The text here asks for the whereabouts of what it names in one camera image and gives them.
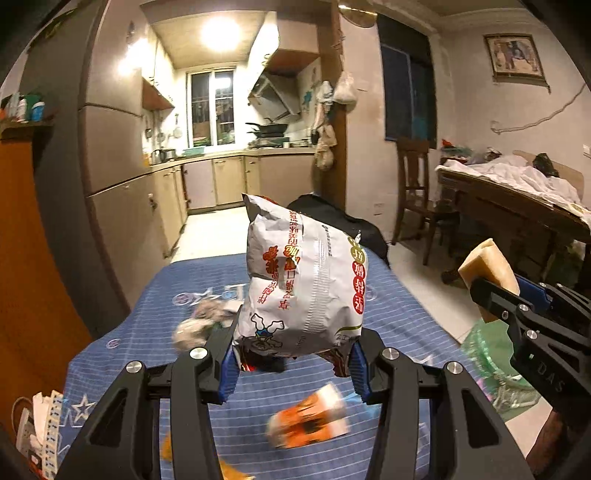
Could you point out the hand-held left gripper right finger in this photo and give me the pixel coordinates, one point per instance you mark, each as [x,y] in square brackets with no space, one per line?
[360,374]

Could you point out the green dish tray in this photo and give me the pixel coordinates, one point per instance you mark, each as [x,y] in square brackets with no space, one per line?
[194,152]

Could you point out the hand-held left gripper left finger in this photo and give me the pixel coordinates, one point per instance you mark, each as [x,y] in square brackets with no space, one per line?
[228,374]

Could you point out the kitchen window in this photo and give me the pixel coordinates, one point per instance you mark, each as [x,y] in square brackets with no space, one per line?
[210,106]

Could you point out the white cloth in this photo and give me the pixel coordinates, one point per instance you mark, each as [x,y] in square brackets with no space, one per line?
[521,177]

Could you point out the white plastic bottle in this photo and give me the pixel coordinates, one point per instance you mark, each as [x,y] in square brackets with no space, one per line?
[21,108]

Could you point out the lower kitchen cabinets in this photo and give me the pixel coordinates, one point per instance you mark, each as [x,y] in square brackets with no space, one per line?
[231,177]

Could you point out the metal kettle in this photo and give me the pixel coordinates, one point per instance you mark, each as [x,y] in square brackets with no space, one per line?
[162,156]

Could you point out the black fabric bag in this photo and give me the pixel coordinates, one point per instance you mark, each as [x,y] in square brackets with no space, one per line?
[341,226]

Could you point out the white power strip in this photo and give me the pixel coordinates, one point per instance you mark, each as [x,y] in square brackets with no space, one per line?
[28,434]

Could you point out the kitchen cabinets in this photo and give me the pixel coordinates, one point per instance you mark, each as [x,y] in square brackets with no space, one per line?
[231,177]
[154,78]

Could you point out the dark wooden chair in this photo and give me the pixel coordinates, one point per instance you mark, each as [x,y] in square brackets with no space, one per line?
[413,161]

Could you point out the orange wooden cabinet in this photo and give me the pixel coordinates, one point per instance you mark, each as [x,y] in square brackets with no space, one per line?
[27,258]

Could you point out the hanging bags bundle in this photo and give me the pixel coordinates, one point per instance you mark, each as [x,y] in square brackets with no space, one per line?
[324,138]

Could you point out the black wok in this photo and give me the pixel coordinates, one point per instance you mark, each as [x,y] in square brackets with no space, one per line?
[268,127]

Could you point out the dark wooden table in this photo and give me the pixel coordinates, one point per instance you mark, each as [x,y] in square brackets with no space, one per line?
[508,217]

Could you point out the ceiling light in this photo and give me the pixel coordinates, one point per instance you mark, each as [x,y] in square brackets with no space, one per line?
[220,31]

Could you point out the green-lined trash bin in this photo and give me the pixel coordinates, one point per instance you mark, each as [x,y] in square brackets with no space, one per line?
[489,355]

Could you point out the grey refrigerator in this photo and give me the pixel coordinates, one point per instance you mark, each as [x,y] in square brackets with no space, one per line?
[115,152]

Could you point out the white blister strip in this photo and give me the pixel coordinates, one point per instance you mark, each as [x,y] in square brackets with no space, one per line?
[54,429]

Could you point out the upper kitchen cabinets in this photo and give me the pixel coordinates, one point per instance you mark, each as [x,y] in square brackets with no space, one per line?
[154,78]

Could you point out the dark window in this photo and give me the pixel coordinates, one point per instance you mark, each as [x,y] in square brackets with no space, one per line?
[408,92]

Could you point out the red and white carton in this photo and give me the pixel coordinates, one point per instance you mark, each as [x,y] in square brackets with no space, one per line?
[307,417]

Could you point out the white wall outlet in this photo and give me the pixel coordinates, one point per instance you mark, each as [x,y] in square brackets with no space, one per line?
[377,207]

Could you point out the framed wall picture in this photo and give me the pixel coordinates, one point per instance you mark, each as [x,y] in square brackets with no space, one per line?
[513,55]

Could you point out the dark crumpled bag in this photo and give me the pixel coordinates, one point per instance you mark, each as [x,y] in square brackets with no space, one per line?
[545,165]

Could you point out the white hanging plastic bag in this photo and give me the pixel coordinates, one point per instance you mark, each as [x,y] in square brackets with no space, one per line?
[344,90]

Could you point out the crumpled paper wad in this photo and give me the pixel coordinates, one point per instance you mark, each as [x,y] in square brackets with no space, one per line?
[198,323]

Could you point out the blue checked tablecloth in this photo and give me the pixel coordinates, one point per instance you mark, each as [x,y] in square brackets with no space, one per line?
[152,323]

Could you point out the range hood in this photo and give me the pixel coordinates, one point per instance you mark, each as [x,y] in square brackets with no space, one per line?
[274,97]

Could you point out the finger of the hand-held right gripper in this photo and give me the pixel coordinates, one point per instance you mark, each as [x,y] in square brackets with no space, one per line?
[535,290]
[503,304]

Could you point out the white snack bag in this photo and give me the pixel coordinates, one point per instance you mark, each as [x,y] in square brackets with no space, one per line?
[295,277]

